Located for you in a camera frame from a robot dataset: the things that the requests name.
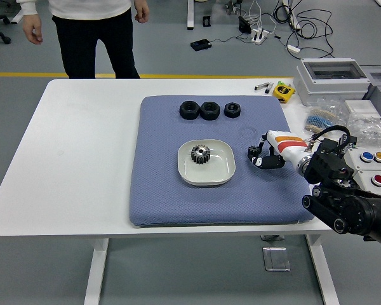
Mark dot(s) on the person's right hand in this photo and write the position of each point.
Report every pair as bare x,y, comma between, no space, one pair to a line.
31,28

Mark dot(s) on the small black hex nut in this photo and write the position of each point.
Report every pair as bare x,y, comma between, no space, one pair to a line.
232,109

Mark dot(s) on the black charger block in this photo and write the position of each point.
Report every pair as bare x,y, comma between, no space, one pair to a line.
244,24

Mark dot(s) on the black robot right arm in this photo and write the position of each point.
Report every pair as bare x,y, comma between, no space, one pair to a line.
352,209

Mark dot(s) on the small black bracket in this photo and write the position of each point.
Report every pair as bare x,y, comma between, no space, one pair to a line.
206,21

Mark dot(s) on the grey enclosure with clear lid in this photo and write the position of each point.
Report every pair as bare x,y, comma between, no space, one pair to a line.
330,85

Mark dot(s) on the person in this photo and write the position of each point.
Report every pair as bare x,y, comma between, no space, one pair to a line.
82,41

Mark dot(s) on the large black hex nut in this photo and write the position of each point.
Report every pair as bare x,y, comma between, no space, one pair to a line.
189,110
209,110

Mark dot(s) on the grey metal stand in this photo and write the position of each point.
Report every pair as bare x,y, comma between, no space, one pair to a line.
231,8

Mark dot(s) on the clear plastic bag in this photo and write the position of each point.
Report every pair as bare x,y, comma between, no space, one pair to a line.
371,128

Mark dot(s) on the white table leg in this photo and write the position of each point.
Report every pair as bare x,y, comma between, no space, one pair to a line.
324,270
96,270

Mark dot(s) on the black-tipped marker pen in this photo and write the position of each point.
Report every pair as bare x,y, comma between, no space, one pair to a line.
268,89

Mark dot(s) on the large dark metal gear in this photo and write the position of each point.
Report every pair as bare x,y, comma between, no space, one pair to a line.
200,154

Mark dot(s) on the silver marker pen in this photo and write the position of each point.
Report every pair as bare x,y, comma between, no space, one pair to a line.
261,86

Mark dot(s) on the person's left hand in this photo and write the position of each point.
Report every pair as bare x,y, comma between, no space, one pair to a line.
142,11

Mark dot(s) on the white square dish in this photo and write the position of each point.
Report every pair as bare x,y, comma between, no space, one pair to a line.
219,171

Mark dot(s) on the grey metal floor bracket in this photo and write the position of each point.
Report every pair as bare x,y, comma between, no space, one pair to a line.
272,237

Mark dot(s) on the robot right hand white shell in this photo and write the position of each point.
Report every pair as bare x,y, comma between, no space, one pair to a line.
289,144

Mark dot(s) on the small black circuit board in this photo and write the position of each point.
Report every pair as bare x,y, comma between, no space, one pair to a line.
351,141

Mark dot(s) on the white power strip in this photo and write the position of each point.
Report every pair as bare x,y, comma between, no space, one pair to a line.
259,35

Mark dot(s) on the yellow tape measure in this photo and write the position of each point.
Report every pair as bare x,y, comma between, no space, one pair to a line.
283,92

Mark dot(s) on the small white box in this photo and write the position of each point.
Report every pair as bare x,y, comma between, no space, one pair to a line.
360,108

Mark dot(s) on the small dark metal gear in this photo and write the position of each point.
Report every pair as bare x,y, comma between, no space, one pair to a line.
253,151

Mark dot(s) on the bag of resistors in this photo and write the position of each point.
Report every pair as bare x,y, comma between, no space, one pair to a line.
320,119

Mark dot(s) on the white plug adapter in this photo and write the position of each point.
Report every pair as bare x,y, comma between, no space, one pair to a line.
293,49

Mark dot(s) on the three-button grey control box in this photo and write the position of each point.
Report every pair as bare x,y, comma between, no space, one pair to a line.
366,156

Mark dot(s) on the metal floor plate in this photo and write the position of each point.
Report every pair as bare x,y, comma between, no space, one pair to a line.
275,259

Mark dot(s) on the red green button control box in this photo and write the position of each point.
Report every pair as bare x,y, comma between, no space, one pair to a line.
378,180

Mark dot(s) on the blue-grey padded mat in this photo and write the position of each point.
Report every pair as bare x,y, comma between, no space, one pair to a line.
165,197

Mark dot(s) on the black power adapter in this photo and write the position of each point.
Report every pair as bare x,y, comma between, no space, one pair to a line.
201,44

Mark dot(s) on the person's right forearm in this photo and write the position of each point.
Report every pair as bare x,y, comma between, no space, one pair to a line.
27,6

